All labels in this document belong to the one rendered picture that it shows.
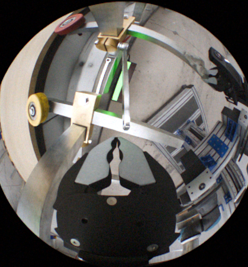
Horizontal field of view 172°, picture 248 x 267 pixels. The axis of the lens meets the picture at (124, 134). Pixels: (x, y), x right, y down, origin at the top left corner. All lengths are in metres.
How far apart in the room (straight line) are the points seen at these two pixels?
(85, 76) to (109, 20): 0.35
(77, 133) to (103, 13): 0.22
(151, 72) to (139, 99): 0.36
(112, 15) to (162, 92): 1.08
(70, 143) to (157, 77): 1.09
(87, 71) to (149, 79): 0.78
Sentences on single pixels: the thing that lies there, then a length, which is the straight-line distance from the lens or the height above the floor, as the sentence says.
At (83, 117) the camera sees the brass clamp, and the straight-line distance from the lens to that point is 0.20.
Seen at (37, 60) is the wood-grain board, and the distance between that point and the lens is 0.29.
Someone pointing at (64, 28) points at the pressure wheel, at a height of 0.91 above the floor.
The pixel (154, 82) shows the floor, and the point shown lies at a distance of 1.12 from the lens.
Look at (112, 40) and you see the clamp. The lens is 0.21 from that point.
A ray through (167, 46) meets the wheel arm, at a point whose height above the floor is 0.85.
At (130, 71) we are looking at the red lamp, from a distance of 0.35.
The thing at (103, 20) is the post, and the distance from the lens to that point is 0.18.
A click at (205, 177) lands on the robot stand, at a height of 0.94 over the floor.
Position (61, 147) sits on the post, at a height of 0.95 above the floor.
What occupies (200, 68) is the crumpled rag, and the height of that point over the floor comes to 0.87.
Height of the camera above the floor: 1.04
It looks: 62 degrees down
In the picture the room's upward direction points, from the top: 175 degrees clockwise
